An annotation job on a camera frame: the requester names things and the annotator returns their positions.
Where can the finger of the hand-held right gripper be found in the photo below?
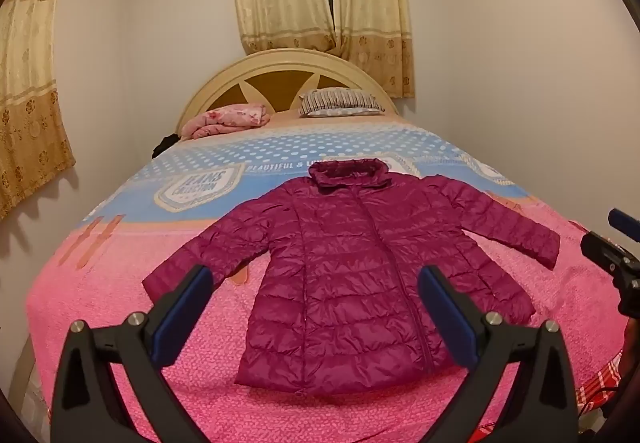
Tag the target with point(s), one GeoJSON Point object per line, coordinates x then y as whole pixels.
{"type": "Point", "coordinates": [622, 223]}
{"type": "Point", "coordinates": [607, 250]}

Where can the long beige floral curtain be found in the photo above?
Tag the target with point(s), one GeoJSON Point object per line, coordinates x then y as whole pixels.
{"type": "Point", "coordinates": [30, 98]}

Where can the black cloth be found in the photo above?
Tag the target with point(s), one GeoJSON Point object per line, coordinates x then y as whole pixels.
{"type": "Point", "coordinates": [165, 145]}

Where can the pink and blue printed blanket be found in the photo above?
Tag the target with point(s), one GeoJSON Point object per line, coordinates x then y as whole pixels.
{"type": "Point", "coordinates": [125, 283]}

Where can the red plaid cloth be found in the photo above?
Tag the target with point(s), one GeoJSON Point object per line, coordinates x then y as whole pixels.
{"type": "Point", "coordinates": [597, 388]}

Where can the magenta quilted puffer jacket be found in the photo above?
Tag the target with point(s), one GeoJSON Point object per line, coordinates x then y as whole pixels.
{"type": "Point", "coordinates": [350, 273]}

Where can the striped pillow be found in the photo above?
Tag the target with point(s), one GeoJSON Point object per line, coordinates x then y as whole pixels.
{"type": "Point", "coordinates": [340, 102]}

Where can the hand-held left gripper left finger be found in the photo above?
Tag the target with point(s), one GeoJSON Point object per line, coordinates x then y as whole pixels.
{"type": "Point", "coordinates": [184, 315]}

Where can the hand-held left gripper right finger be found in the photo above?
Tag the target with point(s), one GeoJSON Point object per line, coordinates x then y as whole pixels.
{"type": "Point", "coordinates": [450, 318]}

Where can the cream wooden bed headboard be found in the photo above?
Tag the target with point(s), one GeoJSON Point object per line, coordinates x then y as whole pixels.
{"type": "Point", "coordinates": [270, 85]}

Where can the pink floral folded blanket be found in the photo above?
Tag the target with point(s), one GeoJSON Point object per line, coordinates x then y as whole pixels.
{"type": "Point", "coordinates": [225, 119]}

